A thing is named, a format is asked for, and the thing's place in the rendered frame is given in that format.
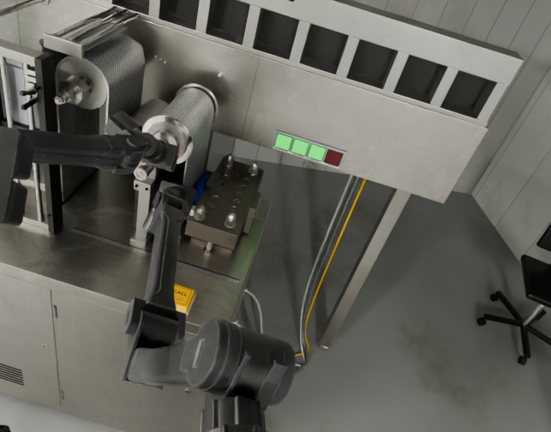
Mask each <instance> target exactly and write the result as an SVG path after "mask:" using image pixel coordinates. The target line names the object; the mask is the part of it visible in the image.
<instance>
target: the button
mask: <svg viewBox="0 0 551 432"><path fill-rule="evenodd" d="M194 294H195V290H191V289H189V288H186V287H183V286H180V285H175V286H174V298H175V305H176V306H177V310H179V311H182V312H184V313H186V312H187V310H188V308H189V305H190V303H191V301H192V299H193V297H194Z"/></svg>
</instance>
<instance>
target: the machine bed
mask: <svg viewBox="0 0 551 432"><path fill-rule="evenodd" d="M135 179H136V177H135V175H134V173H131V174H114V173H112V171H106V170H101V169H99V168H98V169H97V170H96V171H95V172H94V173H93V174H92V175H91V176H90V177H89V178H88V179H87V180H86V181H85V182H84V183H83V184H82V185H81V186H80V187H79V188H78V189H77V190H76V191H75V192H74V193H73V194H72V195H71V196H70V197H69V198H67V199H66V200H65V201H63V199H62V208H63V224H62V225H61V226H60V227H59V228H58V230H57V231H56V232H55V233H52V232H49V230H46V229H44V228H40V227H38V226H35V225H30V224H28V223H24V222H22V223H21V224H20V225H17V226H15V225H0V272H2V273H7V274H10V275H13V276H16V277H18V278H22V279H26V280H29V281H32V282H34V283H38V284H41V285H45V286H48V287H50V288H53V289H57V290H60V291H64V292H67V293H69V294H73V295H76V296H78V297H83V298H85V299H89V300H92V301H94V302H97V303H102V304H105V305H108V306H111V307H113V308H116V309H121V310H124V311H126V310H127V307H128V306H129V304H130V302H131V301H132V300H133V298H134V297H136V298H139V299H142V300H144V296H145V292H146V287H147V277H148V271H149V266H150V260H151V256H148V255H143V254H140V253H137V252H134V251H132V250H129V249H124V248H121V247H118V246H116V245H113V244H110V243H105V242H102V241H99V240H97V239H94V238H90V237H86V236H83V235H81V234H78V233H74V232H72V231H70V230H71V229H72V228H73V227H76V228H79V229H82V230H84V231H90V232H92V233H95V234H98V235H100V236H104V237H108V238H111V239H114V240H117V241H120V242H123V243H127V244H130V245H133V246H136V247H139V248H142V249H146V250H149V251H152V249H153V239H154V235H153V234H152V236H151V237H150V239H149V240H148V242H147V244H146V245H141V244H138V243H134V242H131V241H130V238H131V237H132V236H133V234H134V233H135V231H136V228H135V227H133V223H134V210H135V189H134V180H135ZM22 186H24V187H26V188H27V199H26V205H25V208H28V209H31V210H34V211H37V203H36V194H35V188H33V187H30V186H27V185H24V184H22ZM271 203H272V202H271V201H268V200H265V199H262V198H260V201H259V204H260V205H259V207H257V210H256V214H255V218H254V221H253V224H252V225H251V228H250V231H249V233H246V232H243V229H244V226H243V229H242V231H241V234H240V236H239V238H238V240H237V244H236V247H235V248H234V249H233V250H232V253H228V252H225V251H223V250H220V249H214V252H213V253H212V254H210V255H208V254H206V253H205V252H204V251H203V249H204V247H206V245H204V244H201V243H196V242H193V241H191V236H189V235H184V236H183V239H182V241H181V242H180V243H179V244H178V251H177V259H178V260H179V261H184V262H187V263H190V264H193V265H196V266H198V267H204V268H206V269H209V270H212V271H214V272H217V273H222V274H225V275H228V276H231V277H233V278H237V279H240V283H239V285H238V284H235V283H232V282H230V281H227V280H223V279H219V278H216V277H213V276H211V275H207V274H204V273H200V272H197V271H195V270H191V269H188V268H186V267H181V266H178V265H177V268H176V277H175V285H180V286H183V287H186V288H189V289H191V290H195V294H197V295H196V297H195V300H194V302H193V304H192V306H191V309H190V311H189V313H188V315H186V328H185V330H186V331H190V332H192V333H198V331H199V330H200V328H201V326H202V325H203V324H204V323H205V322H206V321H207V320H209V319H210V318H214V319H217V320H225V321H229V322H231V320H232V317H233V315H234V312H235V309H236V306H237V302H238V299H239V297H240V295H241V292H242V289H243V285H244V282H245V279H246V277H247V274H248V271H249V267H250V264H251V262H252V260H253V257H254V254H255V250H256V247H257V244H258V242H259V239H260V236H261V232H262V229H263V227H264V224H265V222H266V219H267V215H268V212H269V209H270V206H271ZM245 223H246V221H245ZM245 223H244V225H245Z"/></svg>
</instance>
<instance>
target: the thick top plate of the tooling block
mask: <svg viewBox="0 0 551 432"><path fill-rule="evenodd" d="M224 162H225V157H223V158H222V160H221V162H220V163H219V166H218V167H217V169H216V171H217V172H220V175H219V179H218V181H217V182H216V184H215V185H214V187H213V190H212V191H209V190H206V189H204V191H203V193H202V195H201V197H200V199H199V200H198V201H197V203H196V208H197V207H198V206H199V205H203V206H204V207H205V209H206V218H205V219H204V220H202V221H199V220H196V219H195V218H194V216H191V215H189V217H188V219H187V224H186V229H185V235H189V236H191V237H196V238H199V239H201V240H205V241H208V242H210V243H215V244H217V245H221V246H224V247H226V248H229V249H234V248H235V247H236V244H237V240H238V238H239V236H240V234H241V231H242V229H243V226H244V223H245V221H246V218H247V216H248V212H249V207H250V205H251V202H252V200H253V198H254V196H255V192H257V191H258V189H259V187H260V185H261V179H262V177H263V173H264V170H262V169H260V168H259V169H258V174H257V175H251V174H249V168H250V165H246V164H244V163H241V162H238V161H235V160H234V161H233V166H232V167H226V166H224ZM229 213H234V214H235V215H236V216H237V217H236V219H237V221H236V227H234V228H228V227H226V226H225V220H226V218H227V216H228V214H229Z"/></svg>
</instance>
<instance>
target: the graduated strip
mask: <svg viewBox="0 0 551 432"><path fill-rule="evenodd" d="M70 231H72V232H74V233H78V234H81V235H83V236H86V237H90V238H94V239H97V240H99V241H102V242H105V243H110V244H113V245H116V246H118V247H121V248H124V249H129V250H132V251H134V252H137V253H140V254H143V255H148V256H151V255H152V251H149V250H146V249H142V248H139V247H136V246H133V245H130V244H127V243H123V242H120V241H117V240H114V239H111V238H108V237H104V236H100V235H98V234H95V233H92V232H90V231H84V230H82V229H79V228H76V227H73V228H72V229H71V230H70ZM177 265H178V266H181V267H186V268H188V269H191V270H195V271H197V272H200V273H204V274H207V275H211V276H213V277H216V278H219V279H223V280H227V281H230V282H232V283H235V284H238V285H239V283H240V279H237V278H233V277H231V276H228V275H225V274H222V273H217V272H214V271H212V270H209V269H206V268H204V267H198V266H196V265H193V264H190V263H187V262H184V261H179V260H177Z"/></svg>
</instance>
